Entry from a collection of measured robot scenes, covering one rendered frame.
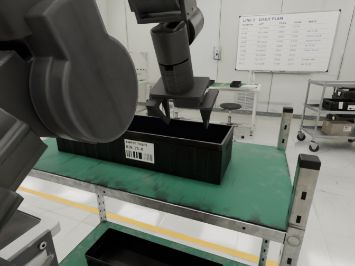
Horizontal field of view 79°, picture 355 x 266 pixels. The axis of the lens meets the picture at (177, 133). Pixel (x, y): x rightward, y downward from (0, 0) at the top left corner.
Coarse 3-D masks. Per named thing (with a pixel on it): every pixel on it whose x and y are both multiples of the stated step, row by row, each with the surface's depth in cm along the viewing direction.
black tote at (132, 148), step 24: (144, 120) 78; (72, 144) 72; (96, 144) 68; (120, 144) 64; (144, 144) 61; (168, 144) 58; (192, 144) 55; (216, 144) 52; (144, 168) 64; (168, 168) 60; (192, 168) 57; (216, 168) 54
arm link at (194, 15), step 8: (128, 0) 31; (184, 0) 28; (192, 0) 31; (184, 8) 29; (192, 8) 31; (136, 16) 32; (144, 16) 33; (152, 16) 32; (160, 16) 31; (168, 16) 31; (176, 16) 30; (184, 16) 30; (192, 16) 36; (200, 16) 39; (192, 24) 36; (200, 24) 39; (192, 32) 37; (192, 40) 38
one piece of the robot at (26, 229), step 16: (16, 224) 30; (32, 224) 30; (48, 224) 30; (0, 240) 28; (16, 240) 27; (32, 240) 27; (48, 240) 28; (0, 256) 25; (16, 256) 25; (32, 256) 27; (48, 256) 29
